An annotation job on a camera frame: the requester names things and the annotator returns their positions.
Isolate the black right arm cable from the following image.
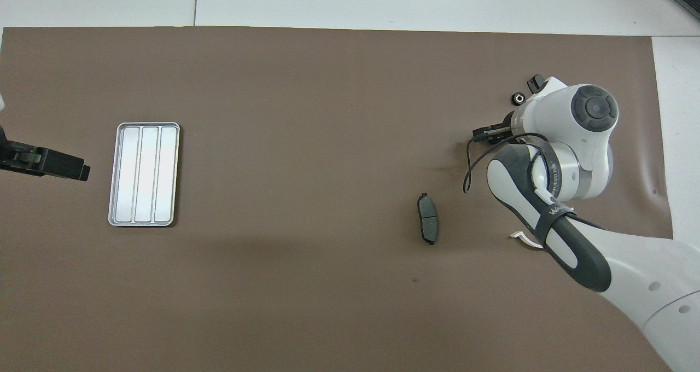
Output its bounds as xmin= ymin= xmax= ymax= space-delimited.
xmin=463 ymin=132 xmax=606 ymax=230

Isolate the white plastic half-ring clamp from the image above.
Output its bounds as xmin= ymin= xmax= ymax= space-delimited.
xmin=510 ymin=230 xmax=545 ymax=249

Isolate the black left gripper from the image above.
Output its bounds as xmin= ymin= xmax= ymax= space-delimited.
xmin=0 ymin=126 xmax=91 ymax=182

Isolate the long dark grey brake pad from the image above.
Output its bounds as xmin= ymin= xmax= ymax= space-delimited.
xmin=417 ymin=193 xmax=439 ymax=246

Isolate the silver metal compartment tray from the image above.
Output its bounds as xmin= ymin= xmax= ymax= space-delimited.
xmin=108 ymin=122 xmax=180 ymax=228

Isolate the brown table mat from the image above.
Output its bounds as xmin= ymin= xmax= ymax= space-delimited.
xmin=0 ymin=26 xmax=674 ymax=372

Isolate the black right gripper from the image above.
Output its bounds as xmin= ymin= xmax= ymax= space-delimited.
xmin=474 ymin=114 xmax=519 ymax=144

